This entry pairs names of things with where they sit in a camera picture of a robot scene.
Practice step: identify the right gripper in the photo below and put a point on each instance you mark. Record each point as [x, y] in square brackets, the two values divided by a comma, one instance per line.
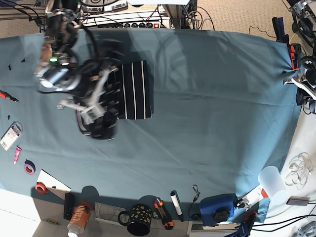
[103, 128]

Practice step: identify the navy white striped t-shirt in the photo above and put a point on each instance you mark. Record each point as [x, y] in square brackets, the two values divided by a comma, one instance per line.
[136, 93]

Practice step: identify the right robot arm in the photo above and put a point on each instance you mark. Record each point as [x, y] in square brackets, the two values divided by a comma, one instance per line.
[60, 70]

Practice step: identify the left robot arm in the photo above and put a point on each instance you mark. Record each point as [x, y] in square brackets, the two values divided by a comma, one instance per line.
[304, 23]

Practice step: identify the orange black table clamp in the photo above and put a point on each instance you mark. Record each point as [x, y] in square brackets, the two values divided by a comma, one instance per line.
[295, 53]

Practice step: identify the blue black clamp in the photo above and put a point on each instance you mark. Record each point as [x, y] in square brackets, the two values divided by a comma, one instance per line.
[279, 30]

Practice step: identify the teal table cloth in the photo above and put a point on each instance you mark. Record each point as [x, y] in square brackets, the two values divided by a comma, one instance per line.
[221, 113]

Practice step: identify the translucent plastic cup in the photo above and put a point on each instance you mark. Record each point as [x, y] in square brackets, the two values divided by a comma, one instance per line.
[273, 185]

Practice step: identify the white paper sheet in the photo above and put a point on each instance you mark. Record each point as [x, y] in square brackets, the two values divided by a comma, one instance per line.
[52, 183]

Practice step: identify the purple tape roll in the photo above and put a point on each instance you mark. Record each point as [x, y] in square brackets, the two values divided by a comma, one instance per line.
[29, 167]

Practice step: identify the pink glue tube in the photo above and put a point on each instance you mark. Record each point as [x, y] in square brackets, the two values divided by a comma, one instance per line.
[17, 153]

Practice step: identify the orange tape roll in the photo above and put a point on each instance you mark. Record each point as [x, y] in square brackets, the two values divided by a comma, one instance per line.
[40, 188]

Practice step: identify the black remote control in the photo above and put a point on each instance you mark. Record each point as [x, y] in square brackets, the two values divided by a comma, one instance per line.
[69, 203]

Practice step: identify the clear plastic screw box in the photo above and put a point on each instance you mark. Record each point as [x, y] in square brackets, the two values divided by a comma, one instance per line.
[13, 134]

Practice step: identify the orange drink bottle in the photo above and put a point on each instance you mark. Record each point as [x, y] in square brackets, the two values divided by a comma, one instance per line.
[79, 219]

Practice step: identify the grey small box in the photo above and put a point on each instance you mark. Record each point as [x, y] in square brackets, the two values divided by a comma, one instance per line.
[298, 201]

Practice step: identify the white black marker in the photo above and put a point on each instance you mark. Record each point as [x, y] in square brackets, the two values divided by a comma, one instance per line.
[176, 204]

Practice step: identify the white power strip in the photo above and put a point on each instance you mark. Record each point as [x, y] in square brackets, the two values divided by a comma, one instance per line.
[151, 19]

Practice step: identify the white red card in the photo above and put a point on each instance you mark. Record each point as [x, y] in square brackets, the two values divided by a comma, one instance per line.
[255, 195]

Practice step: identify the black mug yellow pattern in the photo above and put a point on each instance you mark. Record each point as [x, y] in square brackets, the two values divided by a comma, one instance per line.
[137, 220]

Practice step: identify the orange black utility knife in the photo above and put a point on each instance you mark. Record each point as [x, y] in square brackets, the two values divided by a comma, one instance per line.
[163, 214]

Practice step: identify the blue clamp block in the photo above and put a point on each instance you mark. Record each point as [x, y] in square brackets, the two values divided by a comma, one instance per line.
[217, 209]

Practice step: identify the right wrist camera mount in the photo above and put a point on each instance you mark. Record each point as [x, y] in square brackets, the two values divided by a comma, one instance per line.
[90, 108]

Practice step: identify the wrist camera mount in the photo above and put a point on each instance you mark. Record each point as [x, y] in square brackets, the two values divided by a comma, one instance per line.
[301, 81]
[90, 108]

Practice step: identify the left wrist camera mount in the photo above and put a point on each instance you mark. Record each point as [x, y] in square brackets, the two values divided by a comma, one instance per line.
[301, 81]

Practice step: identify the orange handled screwdriver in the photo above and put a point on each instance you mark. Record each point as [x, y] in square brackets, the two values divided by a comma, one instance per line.
[7, 96]

